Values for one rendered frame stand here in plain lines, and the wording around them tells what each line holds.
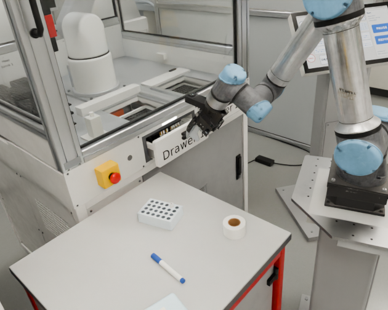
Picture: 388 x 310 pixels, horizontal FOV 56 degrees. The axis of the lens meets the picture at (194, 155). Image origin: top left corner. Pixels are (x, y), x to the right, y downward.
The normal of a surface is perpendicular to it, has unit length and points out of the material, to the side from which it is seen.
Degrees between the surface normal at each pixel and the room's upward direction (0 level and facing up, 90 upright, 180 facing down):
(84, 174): 90
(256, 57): 90
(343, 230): 0
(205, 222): 0
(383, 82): 90
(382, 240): 0
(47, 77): 90
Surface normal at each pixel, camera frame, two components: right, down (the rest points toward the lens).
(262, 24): -0.68, 0.42
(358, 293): -0.40, 0.50
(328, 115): 0.18, 0.49
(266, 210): -0.08, -0.85
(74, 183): 0.74, 0.29
